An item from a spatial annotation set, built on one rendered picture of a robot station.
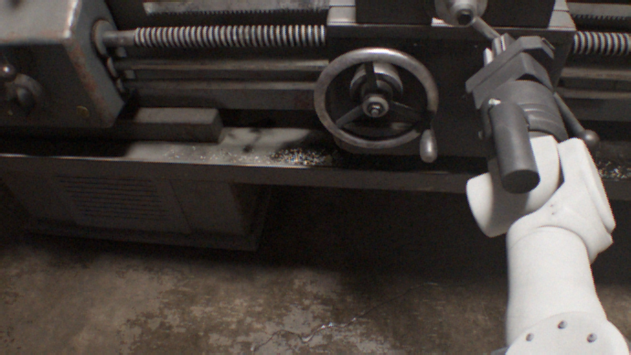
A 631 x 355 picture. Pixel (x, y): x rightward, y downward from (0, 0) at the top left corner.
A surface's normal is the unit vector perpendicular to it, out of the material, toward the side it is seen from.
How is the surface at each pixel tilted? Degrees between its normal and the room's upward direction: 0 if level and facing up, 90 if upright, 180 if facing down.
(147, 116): 0
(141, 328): 0
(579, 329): 50
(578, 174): 39
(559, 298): 16
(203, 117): 0
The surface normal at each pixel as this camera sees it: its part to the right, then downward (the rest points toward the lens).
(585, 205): 0.09, -0.06
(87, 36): 0.99, 0.04
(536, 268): -0.56, -0.75
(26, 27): -0.12, -0.18
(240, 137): -0.07, -0.68
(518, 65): -0.81, -0.46
